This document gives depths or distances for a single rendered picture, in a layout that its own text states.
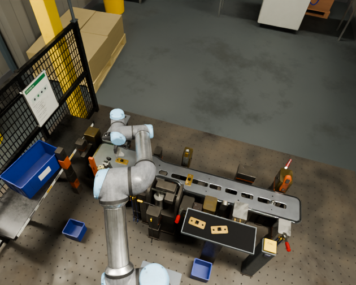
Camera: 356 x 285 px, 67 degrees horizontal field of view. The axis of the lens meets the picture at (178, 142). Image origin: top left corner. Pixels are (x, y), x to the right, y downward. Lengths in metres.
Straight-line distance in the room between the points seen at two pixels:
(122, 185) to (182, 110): 2.60
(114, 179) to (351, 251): 1.70
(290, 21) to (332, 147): 2.68
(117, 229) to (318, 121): 3.32
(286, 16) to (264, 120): 2.42
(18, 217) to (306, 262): 1.76
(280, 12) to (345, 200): 3.87
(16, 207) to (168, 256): 0.95
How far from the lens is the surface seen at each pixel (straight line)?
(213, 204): 1.59
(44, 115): 1.96
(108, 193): 1.07
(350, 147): 3.91
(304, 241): 2.12
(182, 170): 1.78
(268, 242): 1.50
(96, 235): 1.95
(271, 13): 5.56
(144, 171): 1.07
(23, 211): 1.78
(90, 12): 4.72
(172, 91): 3.82
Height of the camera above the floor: 2.49
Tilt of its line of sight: 51 degrees down
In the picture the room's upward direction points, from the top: 5 degrees clockwise
